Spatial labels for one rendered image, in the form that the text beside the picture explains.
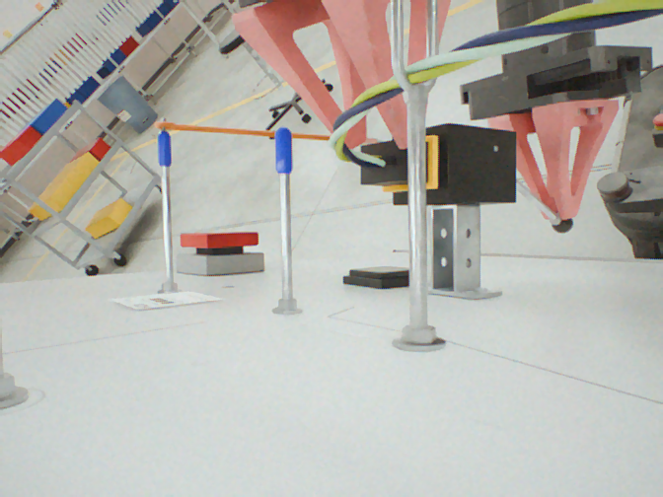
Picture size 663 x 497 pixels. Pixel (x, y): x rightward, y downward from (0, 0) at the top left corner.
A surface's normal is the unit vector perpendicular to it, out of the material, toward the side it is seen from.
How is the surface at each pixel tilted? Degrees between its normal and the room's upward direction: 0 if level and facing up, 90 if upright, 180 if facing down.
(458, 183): 86
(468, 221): 86
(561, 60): 50
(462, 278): 86
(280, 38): 91
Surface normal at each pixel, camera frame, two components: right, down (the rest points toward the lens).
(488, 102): -0.82, 0.19
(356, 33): -0.53, 0.76
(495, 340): -0.02, -1.00
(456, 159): 0.58, 0.03
